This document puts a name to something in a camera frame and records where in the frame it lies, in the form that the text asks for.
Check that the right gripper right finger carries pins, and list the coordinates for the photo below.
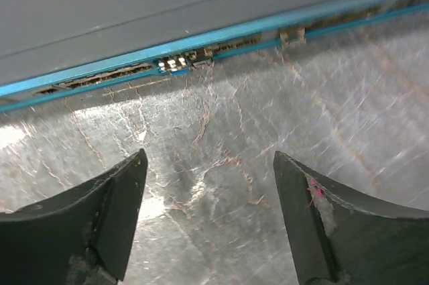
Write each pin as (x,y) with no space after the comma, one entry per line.
(339,235)

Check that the dark blue network switch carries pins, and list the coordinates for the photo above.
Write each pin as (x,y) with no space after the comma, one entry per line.
(56,48)

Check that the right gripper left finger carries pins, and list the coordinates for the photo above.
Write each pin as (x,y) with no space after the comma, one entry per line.
(83,235)

